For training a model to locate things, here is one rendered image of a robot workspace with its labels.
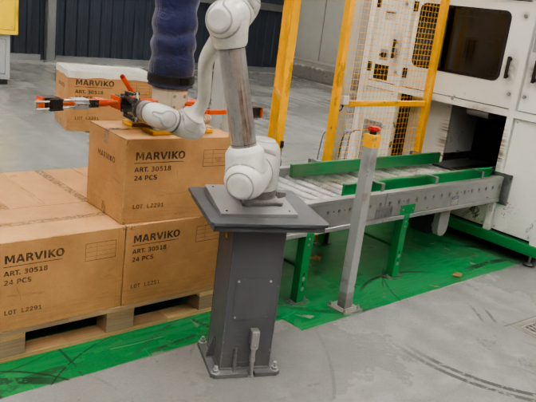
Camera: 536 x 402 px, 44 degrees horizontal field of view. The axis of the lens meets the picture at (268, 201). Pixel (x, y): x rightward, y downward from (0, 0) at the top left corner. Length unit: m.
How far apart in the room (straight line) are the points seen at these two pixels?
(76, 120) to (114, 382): 2.20
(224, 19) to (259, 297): 1.19
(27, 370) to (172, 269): 0.82
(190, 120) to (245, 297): 0.80
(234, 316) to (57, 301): 0.77
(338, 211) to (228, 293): 1.12
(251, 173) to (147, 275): 0.96
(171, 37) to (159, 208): 0.79
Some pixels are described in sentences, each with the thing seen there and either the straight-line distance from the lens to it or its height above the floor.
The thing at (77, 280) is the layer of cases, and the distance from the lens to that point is 3.09.
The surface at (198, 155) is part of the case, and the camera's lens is 3.21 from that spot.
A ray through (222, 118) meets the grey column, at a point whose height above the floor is 0.79.
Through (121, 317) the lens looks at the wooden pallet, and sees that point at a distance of 3.29.
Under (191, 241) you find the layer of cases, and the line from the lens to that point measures 3.34.
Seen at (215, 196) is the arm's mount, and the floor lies 0.78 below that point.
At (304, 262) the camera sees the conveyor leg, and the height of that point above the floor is 0.25.
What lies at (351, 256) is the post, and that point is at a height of 0.32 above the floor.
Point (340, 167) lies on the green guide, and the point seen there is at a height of 0.60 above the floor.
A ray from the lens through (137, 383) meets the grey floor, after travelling 2.96.
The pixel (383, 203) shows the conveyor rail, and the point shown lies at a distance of 4.07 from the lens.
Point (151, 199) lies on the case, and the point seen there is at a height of 0.65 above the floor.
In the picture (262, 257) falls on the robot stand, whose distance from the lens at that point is 2.86.
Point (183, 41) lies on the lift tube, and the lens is 3.18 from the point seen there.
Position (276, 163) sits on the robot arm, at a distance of 2.76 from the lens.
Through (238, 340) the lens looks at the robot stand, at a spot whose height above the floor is 0.16.
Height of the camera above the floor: 1.58
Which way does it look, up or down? 16 degrees down
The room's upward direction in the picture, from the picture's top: 7 degrees clockwise
